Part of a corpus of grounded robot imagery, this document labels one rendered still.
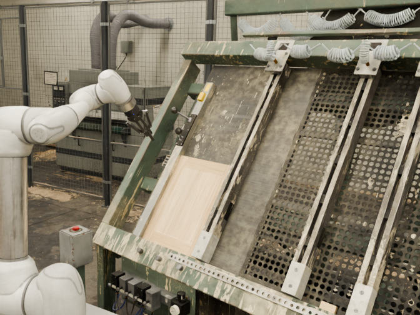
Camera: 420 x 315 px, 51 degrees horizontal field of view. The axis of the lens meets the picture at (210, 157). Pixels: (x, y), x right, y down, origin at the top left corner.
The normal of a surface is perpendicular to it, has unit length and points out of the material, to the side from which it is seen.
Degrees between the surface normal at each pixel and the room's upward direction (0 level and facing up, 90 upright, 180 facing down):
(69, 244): 90
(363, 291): 54
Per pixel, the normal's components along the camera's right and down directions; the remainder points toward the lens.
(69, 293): 0.61, -0.12
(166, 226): -0.50, -0.47
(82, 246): 0.77, 0.15
